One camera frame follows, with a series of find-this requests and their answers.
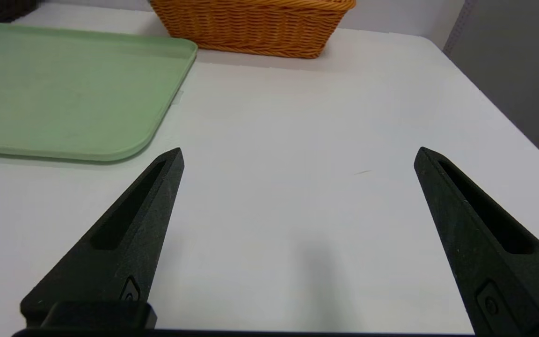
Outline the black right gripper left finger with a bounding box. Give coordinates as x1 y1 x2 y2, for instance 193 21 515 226
20 147 185 330

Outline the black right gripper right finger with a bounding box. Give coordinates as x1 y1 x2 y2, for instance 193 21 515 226
414 147 539 336

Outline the orange wicker basket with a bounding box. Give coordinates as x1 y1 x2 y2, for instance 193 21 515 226
150 0 357 59

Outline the dark brown wicker basket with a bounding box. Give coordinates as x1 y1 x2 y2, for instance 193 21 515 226
0 0 41 23

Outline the light green plastic tray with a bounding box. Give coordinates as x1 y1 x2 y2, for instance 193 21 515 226
0 20 198 163

